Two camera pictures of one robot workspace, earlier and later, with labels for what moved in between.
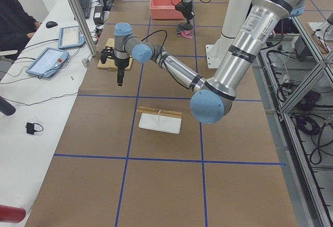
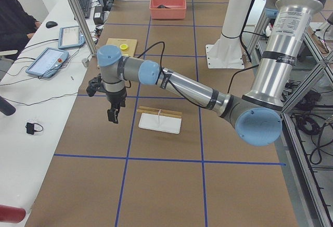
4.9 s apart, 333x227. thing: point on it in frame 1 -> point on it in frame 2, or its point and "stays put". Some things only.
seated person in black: (16, 26) stays put
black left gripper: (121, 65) -> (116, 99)
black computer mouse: (50, 24) stays put
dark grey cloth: (184, 29) -> (162, 6)
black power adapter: (98, 15) stays put
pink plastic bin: (161, 7) stays put
